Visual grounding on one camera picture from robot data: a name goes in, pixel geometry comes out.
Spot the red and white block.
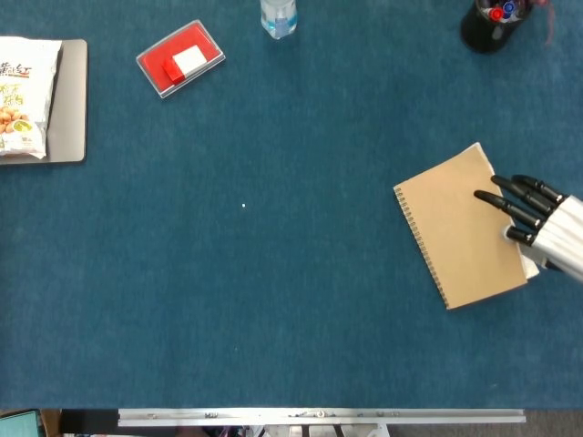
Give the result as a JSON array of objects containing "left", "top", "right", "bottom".
[{"left": 162, "top": 44, "right": 207, "bottom": 86}]

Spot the teal box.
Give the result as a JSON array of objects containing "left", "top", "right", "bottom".
[{"left": 0, "top": 409, "right": 43, "bottom": 437}]

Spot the black mesh pen holder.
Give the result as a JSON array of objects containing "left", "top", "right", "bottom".
[{"left": 460, "top": 0, "right": 534, "bottom": 56}]

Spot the red ink pad case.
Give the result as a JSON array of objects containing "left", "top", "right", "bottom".
[{"left": 135, "top": 18, "right": 227, "bottom": 100}]

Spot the aluminium profile rail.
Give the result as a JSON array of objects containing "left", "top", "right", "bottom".
[{"left": 117, "top": 408, "right": 527, "bottom": 428}]

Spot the upright clear water bottle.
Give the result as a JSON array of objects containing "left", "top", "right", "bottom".
[{"left": 260, "top": 0, "right": 299, "bottom": 40}]

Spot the brown kraft spiral notebook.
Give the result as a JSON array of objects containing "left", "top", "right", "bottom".
[{"left": 393, "top": 141, "right": 541, "bottom": 311}]

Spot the white snack bag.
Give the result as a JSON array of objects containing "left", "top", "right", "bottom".
[{"left": 0, "top": 36, "right": 64, "bottom": 160}]

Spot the silver and black right robot hand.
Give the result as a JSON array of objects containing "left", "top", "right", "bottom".
[{"left": 473, "top": 174, "right": 583, "bottom": 284}]

